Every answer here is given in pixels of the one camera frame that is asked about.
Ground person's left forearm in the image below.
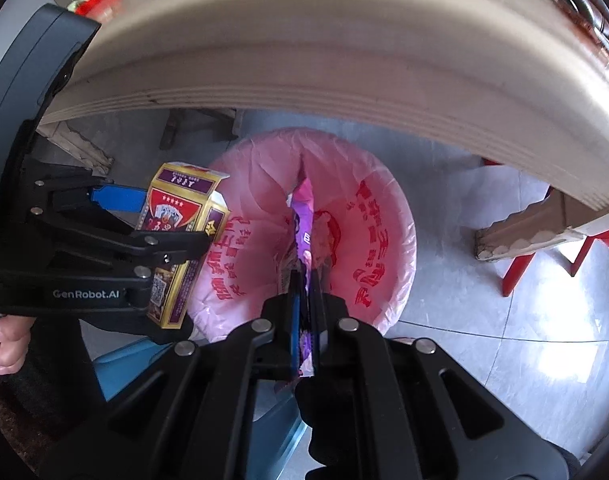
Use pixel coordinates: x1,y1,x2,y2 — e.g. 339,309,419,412
0,355,105,466

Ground person's black trousers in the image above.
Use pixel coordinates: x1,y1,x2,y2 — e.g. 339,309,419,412
79,310,581,480

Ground blue plastic stool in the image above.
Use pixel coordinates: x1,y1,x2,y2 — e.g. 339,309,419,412
92,335,306,480

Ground purple snack packet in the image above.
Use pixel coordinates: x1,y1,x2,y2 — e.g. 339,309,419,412
283,177,326,379

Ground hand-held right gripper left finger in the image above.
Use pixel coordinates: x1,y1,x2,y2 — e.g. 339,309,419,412
39,270,302,480

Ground beige wooden table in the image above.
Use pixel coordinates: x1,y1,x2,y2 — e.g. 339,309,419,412
37,0,609,262

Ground red plastic stool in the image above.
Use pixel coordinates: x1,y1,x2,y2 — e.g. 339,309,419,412
481,157,609,298

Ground red and gold card box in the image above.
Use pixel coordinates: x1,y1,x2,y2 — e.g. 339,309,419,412
134,161,232,331

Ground dark wooden stool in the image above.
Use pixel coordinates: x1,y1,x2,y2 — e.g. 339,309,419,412
159,107,241,152

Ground person's left hand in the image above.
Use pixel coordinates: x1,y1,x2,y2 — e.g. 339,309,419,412
0,317,34,377

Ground bin with pink liner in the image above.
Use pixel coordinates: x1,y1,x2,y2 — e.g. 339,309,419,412
192,129,418,344

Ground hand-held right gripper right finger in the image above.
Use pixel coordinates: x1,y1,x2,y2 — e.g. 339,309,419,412
309,269,570,480

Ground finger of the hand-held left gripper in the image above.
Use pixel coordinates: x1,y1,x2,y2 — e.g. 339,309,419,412
32,209,211,281
31,166,148,214

